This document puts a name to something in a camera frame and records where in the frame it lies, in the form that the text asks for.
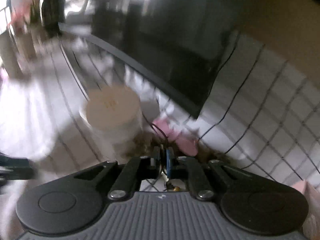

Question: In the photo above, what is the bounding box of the pink plush toy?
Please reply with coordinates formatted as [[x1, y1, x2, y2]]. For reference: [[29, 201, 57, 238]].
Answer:
[[152, 118, 198, 157]]

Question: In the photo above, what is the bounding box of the white checkered tablecloth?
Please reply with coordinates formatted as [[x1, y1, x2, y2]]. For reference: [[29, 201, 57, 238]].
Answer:
[[0, 29, 320, 240]]

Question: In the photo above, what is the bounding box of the pink storage box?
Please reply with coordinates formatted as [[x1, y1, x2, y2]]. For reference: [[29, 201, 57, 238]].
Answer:
[[292, 180, 320, 240]]

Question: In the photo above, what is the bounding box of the black monitor screen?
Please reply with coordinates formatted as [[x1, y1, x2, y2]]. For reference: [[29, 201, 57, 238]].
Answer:
[[59, 0, 241, 118]]

